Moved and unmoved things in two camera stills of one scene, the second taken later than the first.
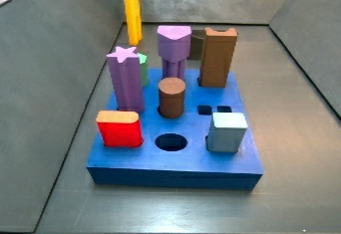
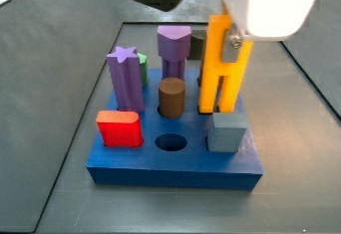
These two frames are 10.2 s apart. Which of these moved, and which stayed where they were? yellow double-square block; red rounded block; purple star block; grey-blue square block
Moved: yellow double-square block
Stayed: red rounded block; purple star block; grey-blue square block
